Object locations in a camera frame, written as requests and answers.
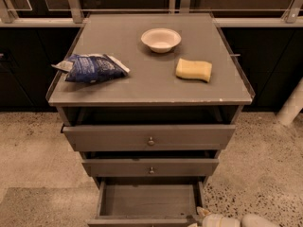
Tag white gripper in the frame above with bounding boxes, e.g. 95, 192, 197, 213
196, 206, 241, 227

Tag grey bottom drawer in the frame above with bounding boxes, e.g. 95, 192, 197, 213
87, 177, 205, 227

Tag grey drawer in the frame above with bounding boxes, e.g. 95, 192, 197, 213
60, 106, 237, 152
82, 150, 219, 177
87, 177, 205, 227

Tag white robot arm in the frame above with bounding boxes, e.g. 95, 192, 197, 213
196, 206, 279, 227

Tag grey middle drawer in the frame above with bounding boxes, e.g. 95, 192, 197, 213
82, 150, 219, 177

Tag grey drawer cabinet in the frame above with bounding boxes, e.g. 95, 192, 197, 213
45, 12, 256, 187

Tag grey top drawer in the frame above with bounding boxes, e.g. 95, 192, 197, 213
60, 106, 237, 152

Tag white pipe leg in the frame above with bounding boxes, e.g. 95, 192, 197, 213
276, 79, 303, 126

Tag yellow sponge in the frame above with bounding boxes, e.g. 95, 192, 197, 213
175, 59, 212, 82

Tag white bowl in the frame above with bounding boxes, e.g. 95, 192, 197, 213
141, 28, 182, 53

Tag blue chip bag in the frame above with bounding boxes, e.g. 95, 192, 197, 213
52, 54, 130, 83

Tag metal railing frame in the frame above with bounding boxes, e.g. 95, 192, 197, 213
0, 0, 303, 27

